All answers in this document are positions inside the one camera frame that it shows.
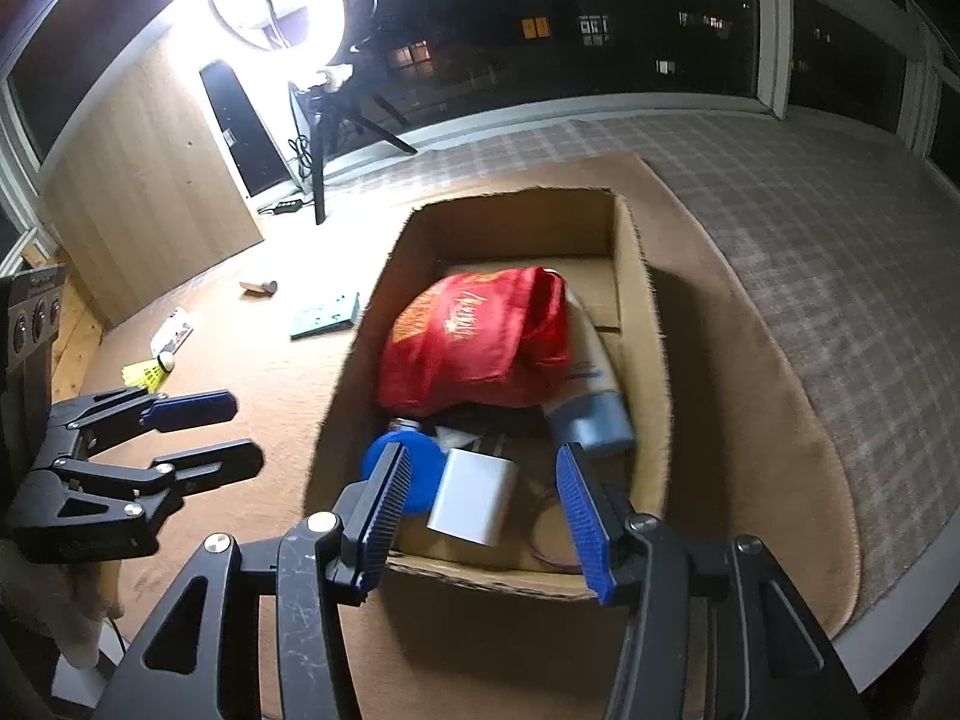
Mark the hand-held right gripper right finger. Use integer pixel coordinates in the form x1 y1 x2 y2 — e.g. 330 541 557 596
553 441 863 720

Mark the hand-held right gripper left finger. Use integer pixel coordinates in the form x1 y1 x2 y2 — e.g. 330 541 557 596
90 441 415 720

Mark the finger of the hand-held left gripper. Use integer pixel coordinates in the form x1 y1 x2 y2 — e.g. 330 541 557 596
49 388 239 458
34 439 265 518

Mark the purple wire coil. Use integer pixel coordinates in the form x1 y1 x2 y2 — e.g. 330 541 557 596
525 480 582 575

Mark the yellow-green shuttlecock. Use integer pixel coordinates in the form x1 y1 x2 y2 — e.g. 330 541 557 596
122 355 175 393

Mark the blue round jar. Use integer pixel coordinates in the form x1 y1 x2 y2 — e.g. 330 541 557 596
364 431 445 515

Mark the small patterned packet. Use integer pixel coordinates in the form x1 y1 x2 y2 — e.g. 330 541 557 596
152 313 196 353

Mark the small silver box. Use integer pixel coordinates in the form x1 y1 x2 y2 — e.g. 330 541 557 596
426 448 521 547

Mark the white sunscreen bottle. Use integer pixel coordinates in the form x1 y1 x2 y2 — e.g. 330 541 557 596
540 289 637 455

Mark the light blue card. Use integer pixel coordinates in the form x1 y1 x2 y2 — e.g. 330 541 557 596
290 289 362 340

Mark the red cloth bag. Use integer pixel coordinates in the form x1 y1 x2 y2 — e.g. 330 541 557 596
377 266 572 421

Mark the cardboard box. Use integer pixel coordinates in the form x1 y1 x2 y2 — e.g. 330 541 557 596
304 186 672 601

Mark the person's left forearm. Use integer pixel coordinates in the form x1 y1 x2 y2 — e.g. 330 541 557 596
0 559 125 672

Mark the pine plank board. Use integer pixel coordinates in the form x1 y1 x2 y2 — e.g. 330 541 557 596
22 244 102 406

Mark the light wood laminate board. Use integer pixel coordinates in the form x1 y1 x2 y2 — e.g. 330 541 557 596
41 34 267 327

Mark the black tripod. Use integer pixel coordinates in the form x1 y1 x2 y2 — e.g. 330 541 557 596
289 64 419 226

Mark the plaid floor mat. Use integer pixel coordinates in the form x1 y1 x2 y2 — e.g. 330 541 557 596
322 109 960 691

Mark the black ring light cable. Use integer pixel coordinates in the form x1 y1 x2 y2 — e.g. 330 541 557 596
287 82 316 192

